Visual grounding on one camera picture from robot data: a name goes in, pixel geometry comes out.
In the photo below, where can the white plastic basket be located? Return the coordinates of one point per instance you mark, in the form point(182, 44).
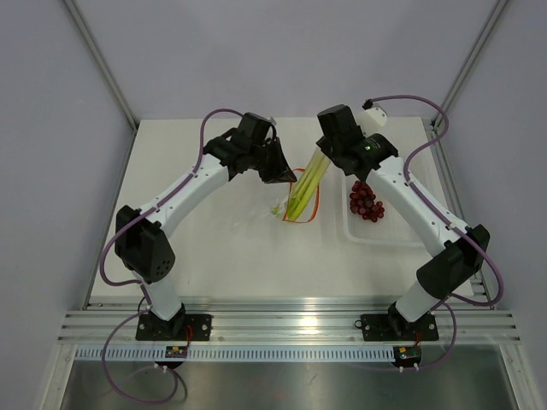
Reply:
point(408, 221)

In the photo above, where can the right aluminium frame post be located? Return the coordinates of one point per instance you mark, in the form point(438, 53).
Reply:
point(484, 36)

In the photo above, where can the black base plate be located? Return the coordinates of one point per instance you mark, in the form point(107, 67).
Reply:
point(191, 327)
point(378, 327)

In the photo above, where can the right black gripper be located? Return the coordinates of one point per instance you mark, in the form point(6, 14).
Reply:
point(325, 145)

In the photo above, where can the clear zip top bag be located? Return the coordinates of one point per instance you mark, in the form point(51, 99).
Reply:
point(256, 199)

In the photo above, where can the red grape bunch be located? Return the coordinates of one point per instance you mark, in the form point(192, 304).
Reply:
point(364, 203)

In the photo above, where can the aluminium mounting rail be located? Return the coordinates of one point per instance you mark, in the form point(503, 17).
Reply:
point(286, 321)

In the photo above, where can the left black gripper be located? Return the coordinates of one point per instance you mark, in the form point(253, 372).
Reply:
point(281, 171)

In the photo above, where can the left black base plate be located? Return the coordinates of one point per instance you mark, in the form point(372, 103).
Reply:
point(191, 327)

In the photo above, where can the white slotted cable duct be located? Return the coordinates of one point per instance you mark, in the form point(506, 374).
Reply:
point(238, 353)

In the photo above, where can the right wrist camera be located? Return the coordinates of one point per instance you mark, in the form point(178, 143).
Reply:
point(372, 117)

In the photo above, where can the aluminium frame post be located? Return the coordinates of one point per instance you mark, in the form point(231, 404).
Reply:
point(484, 36)
point(88, 39)

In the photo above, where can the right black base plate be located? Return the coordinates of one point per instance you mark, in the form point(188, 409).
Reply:
point(378, 327)

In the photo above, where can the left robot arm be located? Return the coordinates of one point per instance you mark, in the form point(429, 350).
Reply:
point(142, 234)

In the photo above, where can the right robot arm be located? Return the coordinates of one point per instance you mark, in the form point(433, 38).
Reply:
point(462, 249)

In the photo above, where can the left aluminium frame post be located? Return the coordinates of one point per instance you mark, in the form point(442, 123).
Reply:
point(88, 39)

